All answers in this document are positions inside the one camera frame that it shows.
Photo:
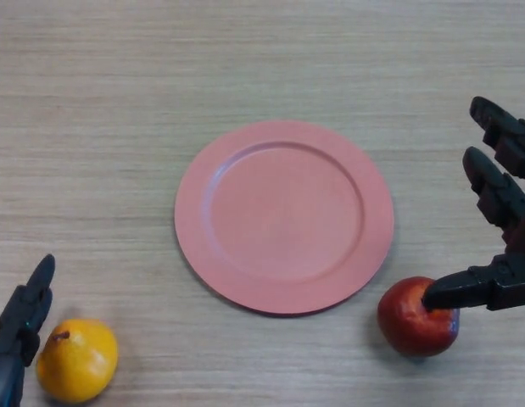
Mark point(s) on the pink round plate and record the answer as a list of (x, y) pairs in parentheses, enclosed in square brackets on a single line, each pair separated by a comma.
[(283, 220)]

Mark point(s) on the red apple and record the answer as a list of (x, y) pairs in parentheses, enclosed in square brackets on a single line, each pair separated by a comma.
[(404, 330)]

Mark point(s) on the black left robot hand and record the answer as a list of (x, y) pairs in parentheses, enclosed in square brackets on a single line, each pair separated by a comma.
[(20, 322)]

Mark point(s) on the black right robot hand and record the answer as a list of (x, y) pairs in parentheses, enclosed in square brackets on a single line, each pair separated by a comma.
[(499, 199)]

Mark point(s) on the yellow pear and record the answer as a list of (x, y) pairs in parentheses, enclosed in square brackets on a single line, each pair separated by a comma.
[(77, 362)]

